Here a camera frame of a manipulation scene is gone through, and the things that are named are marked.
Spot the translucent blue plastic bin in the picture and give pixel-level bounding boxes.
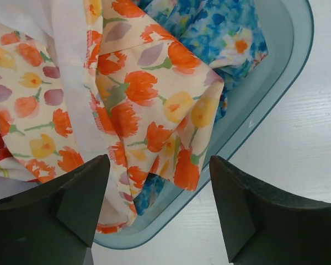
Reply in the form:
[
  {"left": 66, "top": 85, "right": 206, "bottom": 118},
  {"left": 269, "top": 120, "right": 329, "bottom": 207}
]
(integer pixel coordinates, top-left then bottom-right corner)
[{"left": 94, "top": 0, "right": 314, "bottom": 250}]

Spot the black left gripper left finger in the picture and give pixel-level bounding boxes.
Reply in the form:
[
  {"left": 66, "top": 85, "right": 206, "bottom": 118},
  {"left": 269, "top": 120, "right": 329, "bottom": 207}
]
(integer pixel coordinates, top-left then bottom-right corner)
[{"left": 0, "top": 155, "right": 110, "bottom": 264}]

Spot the orange tulip print skirt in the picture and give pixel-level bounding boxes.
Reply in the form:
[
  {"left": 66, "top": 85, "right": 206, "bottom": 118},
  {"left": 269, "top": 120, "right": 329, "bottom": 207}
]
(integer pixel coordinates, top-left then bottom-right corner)
[{"left": 0, "top": 1, "right": 223, "bottom": 234}]

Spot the red and white floral skirt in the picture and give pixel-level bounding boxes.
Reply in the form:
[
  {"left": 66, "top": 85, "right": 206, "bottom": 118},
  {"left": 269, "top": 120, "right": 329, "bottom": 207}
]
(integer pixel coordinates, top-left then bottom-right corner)
[{"left": 0, "top": 134, "right": 39, "bottom": 183}]

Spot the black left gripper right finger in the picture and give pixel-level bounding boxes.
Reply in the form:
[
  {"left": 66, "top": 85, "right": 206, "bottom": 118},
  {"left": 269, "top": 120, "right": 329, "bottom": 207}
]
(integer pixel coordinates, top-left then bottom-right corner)
[{"left": 209, "top": 156, "right": 331, "bottom": 264}]

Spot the blue floral print skirt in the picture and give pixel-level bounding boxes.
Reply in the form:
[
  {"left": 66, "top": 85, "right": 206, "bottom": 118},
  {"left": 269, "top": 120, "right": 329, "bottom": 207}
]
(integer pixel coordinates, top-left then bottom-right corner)
[{"left": 134, "top": 0, "right": 268, "bottom": 216}]

